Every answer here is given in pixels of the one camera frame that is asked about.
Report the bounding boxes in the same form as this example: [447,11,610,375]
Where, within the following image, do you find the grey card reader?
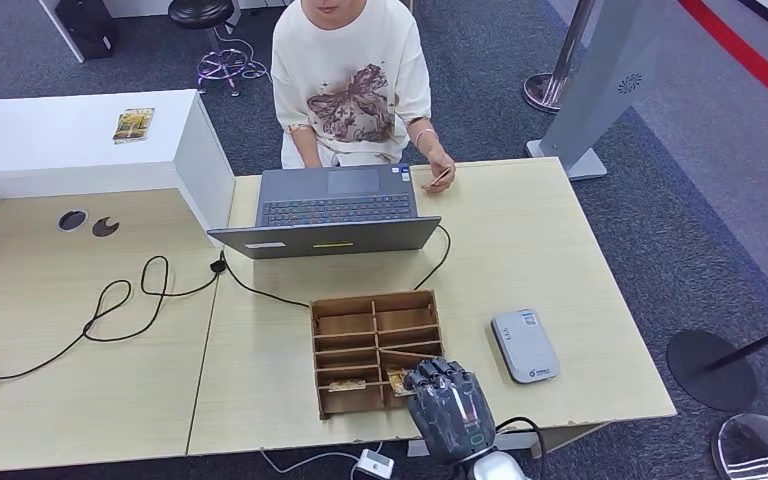
[489,308,562,386]

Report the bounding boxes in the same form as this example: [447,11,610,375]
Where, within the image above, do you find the chrome stanchion post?
[521,0,601,115]

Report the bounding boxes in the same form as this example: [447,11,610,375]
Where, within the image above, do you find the white cable under desk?
[259,442,384,480]

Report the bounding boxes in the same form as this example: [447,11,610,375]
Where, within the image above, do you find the desk cable grommet ring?
[57,209,89,234]

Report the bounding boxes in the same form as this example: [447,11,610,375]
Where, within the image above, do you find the black computer tower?
[55,0,120,63]

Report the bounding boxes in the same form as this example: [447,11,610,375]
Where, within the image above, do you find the black stanchion with round base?
[665,316,768,413]

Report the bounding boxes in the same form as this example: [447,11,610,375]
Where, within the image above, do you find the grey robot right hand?
[402,357,497,465]

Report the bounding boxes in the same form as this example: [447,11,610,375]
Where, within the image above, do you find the person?
[271,0,457,195]

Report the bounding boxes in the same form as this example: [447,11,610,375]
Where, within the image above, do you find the white desk panel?
[36,0,87,65]

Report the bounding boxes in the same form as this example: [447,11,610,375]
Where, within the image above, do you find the white counter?
[0,89,236,248]

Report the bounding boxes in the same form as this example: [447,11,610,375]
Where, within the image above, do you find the chrome stanchion base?
[710,413,768,480]

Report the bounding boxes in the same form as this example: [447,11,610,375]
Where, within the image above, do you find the grey laptop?
[206,163,443,260]

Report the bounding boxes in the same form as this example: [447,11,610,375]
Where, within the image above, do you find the white floor cable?
[213,29,271,82]

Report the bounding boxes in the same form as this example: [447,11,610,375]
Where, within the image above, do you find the person's left hand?
[421,148,457,195]

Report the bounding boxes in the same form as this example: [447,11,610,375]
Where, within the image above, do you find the grey kiosk stand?
[526,0,667,182]

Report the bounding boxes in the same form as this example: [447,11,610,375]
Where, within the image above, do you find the black laptop power cable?
[0,224,453,382]

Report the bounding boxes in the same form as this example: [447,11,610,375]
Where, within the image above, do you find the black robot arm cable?
[495,415,548,480]

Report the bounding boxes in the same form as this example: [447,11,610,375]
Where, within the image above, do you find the black round stool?
[167,0,255,99]

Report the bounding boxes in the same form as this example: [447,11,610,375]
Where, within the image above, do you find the wooden card organizer box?
[309,289,450,421]

